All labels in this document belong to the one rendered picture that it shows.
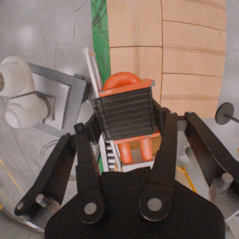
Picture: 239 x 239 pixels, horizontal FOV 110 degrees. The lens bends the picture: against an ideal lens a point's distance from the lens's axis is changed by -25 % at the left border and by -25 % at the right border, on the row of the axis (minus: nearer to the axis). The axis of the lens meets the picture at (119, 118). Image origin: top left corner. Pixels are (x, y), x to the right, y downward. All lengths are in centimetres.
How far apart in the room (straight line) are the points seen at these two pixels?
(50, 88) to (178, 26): 101
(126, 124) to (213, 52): 110
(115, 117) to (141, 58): 78
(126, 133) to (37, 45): 181
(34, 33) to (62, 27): 44
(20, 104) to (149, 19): 98
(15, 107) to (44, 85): 26
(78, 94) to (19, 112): 35
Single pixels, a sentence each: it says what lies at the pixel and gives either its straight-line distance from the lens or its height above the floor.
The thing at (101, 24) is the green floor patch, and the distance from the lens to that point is 157.
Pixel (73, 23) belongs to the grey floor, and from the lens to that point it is 168.
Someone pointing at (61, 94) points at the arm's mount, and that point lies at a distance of 77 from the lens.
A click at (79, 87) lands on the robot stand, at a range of 75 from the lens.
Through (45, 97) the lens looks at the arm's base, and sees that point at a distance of 82.
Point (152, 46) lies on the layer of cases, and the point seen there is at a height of 54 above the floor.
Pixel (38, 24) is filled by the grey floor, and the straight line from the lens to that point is 196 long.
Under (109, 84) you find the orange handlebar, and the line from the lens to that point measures 16.
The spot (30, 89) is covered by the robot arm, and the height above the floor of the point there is 93.
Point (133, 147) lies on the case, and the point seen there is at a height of 74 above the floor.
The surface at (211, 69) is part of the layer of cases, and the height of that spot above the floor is 54.
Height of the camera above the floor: 144
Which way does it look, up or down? 66 degrees down
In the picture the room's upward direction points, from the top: 176 degrees counter-clockwise
